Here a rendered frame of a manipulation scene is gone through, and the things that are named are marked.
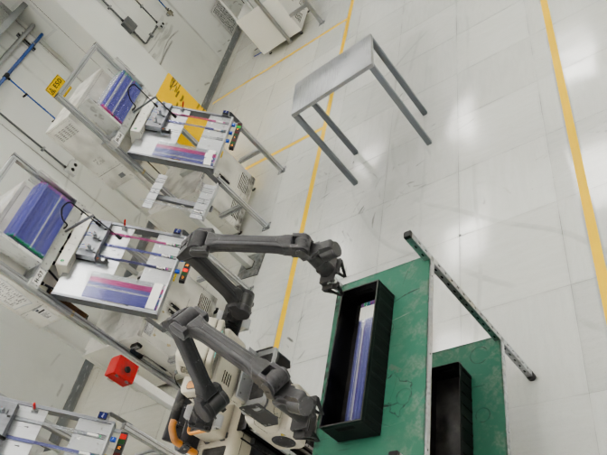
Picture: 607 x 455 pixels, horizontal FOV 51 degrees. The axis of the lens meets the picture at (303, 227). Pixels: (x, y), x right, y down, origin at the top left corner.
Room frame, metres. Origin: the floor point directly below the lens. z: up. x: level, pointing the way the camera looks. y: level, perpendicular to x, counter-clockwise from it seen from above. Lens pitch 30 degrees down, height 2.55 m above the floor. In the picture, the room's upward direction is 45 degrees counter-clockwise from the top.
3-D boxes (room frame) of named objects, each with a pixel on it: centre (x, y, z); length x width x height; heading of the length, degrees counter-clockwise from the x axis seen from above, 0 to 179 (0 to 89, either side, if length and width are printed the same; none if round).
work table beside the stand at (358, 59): (4.30, -0.93, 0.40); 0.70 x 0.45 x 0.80; 59
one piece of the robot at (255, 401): (2.03, 0.56, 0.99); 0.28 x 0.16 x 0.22; 141
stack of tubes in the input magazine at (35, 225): (4.34, 1.23, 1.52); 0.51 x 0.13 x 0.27; 142
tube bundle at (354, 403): (1.73, 0.19, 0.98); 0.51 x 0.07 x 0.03; 141
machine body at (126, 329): (4.37, 1.36, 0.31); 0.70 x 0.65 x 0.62; 142
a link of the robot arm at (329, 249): (1.88, 0.01, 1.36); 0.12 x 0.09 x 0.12; 52
